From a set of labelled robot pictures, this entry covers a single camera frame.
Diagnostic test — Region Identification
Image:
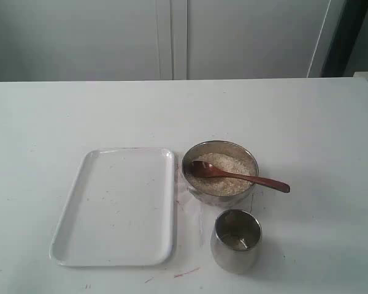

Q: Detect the white rectangular plastic tray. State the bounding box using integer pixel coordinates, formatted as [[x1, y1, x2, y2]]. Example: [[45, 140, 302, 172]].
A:
[[49, 148, 175, 267]]

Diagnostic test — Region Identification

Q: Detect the white cabinet in background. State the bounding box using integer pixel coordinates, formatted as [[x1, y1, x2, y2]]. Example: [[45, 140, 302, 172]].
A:
[[0, 1, 344, 81]]

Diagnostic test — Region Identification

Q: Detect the small steel cup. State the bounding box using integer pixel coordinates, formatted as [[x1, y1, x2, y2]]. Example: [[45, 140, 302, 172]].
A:
[[210, 209, 263, 274]]

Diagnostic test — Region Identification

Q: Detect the wide steel rice bowl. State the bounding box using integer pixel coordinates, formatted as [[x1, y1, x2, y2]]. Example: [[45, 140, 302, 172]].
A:
[[182, 140, 259, 208]]

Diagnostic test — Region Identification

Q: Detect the brown wooden spoon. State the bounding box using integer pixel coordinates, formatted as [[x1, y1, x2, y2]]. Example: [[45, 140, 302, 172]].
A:
[[189, 160, 291, 193]]

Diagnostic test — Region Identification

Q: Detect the white rice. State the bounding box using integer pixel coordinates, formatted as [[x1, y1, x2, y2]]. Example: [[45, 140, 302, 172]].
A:
[[188, 153, 256, 197]]

